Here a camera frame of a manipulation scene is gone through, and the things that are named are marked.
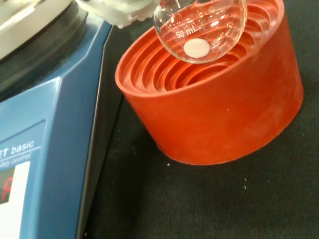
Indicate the heater with blue base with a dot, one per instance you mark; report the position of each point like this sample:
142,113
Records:
49,124

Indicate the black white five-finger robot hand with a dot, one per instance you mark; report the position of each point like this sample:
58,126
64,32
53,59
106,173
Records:
117,12

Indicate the black bench cloth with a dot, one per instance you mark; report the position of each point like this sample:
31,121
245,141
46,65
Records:
211,204

